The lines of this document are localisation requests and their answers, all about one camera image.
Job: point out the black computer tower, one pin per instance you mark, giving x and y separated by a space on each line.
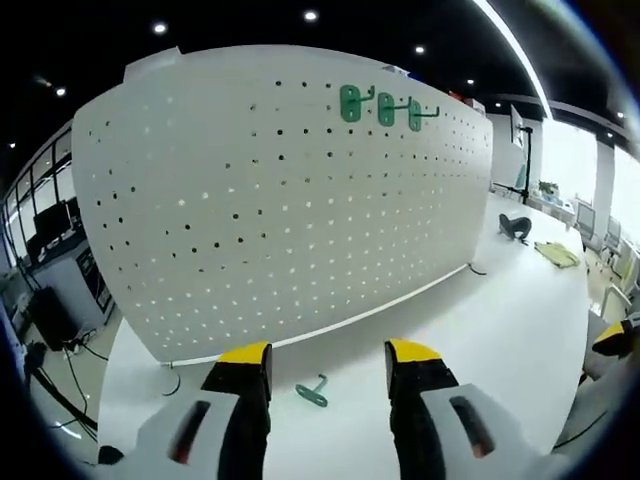
55 320

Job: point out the black tripod stand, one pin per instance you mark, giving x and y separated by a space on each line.
527 165

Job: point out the green potted plant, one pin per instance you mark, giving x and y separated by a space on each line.
547 187

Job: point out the black computer monitor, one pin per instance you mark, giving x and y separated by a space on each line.
52 225

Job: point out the black computer mouse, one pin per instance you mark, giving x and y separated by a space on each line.
110 455

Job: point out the long ceiling light strip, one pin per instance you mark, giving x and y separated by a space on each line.
545 100

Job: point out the white perforated mounting plate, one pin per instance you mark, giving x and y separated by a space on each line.
250 200

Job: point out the green hook assembly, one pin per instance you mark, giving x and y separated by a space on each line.
415 120
386 114
349 107
311 395

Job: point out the yellow-green cloth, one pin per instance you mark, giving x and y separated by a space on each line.
557 255

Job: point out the black curved plastic object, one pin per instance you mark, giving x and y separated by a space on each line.
517 224

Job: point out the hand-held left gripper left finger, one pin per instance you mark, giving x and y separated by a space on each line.
200 440

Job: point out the small mounted flat screen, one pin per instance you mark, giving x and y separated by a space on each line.
516 125

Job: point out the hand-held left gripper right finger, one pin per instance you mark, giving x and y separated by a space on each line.
440 440

